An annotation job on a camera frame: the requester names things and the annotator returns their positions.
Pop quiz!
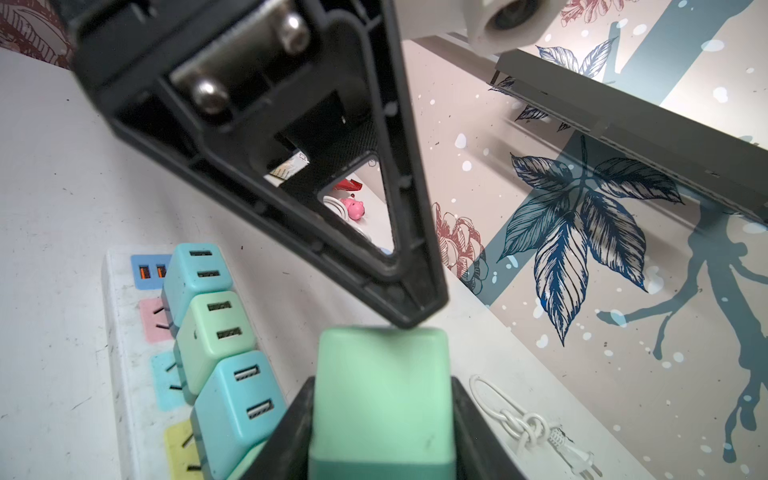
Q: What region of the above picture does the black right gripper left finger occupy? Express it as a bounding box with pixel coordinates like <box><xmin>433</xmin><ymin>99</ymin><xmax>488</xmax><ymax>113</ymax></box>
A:
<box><xmin>241</xmin><ymin>376</ymin><xmax>315</xmax><ymax>480</ymax></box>

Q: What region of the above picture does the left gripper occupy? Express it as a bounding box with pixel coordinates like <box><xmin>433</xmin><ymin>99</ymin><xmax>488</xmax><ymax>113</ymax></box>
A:
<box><xmin>59</xmin><ymin>1</ymin><xmax>448</xmax><ymax>329</ymax></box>

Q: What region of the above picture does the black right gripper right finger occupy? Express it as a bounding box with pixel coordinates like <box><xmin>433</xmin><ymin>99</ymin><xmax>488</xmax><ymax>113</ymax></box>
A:
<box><xmin>451</xmin><ymin>377</ymin><xmax>525</xmax><ymax>480</ymax></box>

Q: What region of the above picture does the teal charger plug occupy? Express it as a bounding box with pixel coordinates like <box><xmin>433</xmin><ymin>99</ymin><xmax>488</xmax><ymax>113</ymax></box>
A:
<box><xmin>161</xmin><ymin>243</ymin><xmax>233</xmax><ymax>337</ymax></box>
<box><xmin>190</xmin><ymin>350</ymin><xmax>287</xmax><ymax>479</ymax></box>

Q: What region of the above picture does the green charger plug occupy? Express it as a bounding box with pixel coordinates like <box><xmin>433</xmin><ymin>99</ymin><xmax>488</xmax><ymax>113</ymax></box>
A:
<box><xmin>308</xmin><ymin>327</ymin><xmax>457</xmax><ymax>479</ymax></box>
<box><xmin>174</xmin><ymin>291</ymin><xmax>257</xmax><ymax>405</ymax></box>

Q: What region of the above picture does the white multicolour power strip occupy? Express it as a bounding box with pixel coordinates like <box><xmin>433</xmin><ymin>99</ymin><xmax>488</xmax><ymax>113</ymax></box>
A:
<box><xmin>102</xmin><ymin>246</ymin><xmax>203</xmax><ymax>479</ymax></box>

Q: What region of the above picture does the pink pig toy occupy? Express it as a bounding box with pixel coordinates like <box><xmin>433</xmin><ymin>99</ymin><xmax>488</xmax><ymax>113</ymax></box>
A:
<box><xmin>341</xmin><ymin>197</ymin><xmax>366</xmax><ymax>222</ymax></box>

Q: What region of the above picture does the red chips bag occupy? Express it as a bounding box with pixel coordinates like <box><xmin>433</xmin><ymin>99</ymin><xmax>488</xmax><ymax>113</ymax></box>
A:
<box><xmin>265</xmin><ymin>151</ymin><xmax>363</xmax><ymax>192</ymax></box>

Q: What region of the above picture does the white square socket cable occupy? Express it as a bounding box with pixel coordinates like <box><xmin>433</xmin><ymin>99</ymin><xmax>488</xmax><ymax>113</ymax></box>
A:
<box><xmin>467</xmin><ymin>374</ymin><xmax>604</xmax><ymax>480</ymax></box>

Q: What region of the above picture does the black wall basket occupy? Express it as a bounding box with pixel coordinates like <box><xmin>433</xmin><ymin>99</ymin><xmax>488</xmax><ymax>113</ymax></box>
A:
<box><xmin>496</xmin><ymin>50</ymin><xmax>767</xmax><ymax>223</ymax></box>

